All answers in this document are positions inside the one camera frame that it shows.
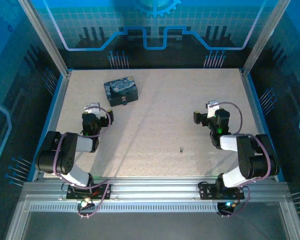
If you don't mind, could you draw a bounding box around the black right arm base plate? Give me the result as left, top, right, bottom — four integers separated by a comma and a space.
197, 181, 246, 201

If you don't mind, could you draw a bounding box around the aluminium mounting rail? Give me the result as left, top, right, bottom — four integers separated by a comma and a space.
19, 175, 291, 202

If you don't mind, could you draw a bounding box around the starry night print tin box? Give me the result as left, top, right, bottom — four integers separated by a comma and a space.
103, 77, 140, 108

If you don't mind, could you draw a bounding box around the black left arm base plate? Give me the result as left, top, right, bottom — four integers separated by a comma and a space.
65, 183, 113, 201

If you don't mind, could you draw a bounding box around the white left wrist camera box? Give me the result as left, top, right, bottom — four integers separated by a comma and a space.
84, 102, 102, 117

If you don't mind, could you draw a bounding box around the aluminium table side rail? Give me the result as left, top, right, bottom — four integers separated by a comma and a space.
30, 70, 73, 182
239, 69, 278, 181

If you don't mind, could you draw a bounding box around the slotted grey cable duct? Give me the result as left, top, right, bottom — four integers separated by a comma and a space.
28, 203, 222, 213

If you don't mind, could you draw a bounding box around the aluminium frame post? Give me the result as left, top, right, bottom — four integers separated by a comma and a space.
17, 0, 73, 76
240, 0, 292, 76

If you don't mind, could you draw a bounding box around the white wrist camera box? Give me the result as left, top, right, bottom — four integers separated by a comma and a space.
84, 102, 102, 117
206, 100, 220, 119

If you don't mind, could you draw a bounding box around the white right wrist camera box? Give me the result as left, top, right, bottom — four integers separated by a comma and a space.
206, 100, 220, 119

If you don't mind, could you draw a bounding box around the lit cable connector plug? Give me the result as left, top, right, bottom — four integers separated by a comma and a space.
221, 200, 241, 210
80, 198, 94, 209

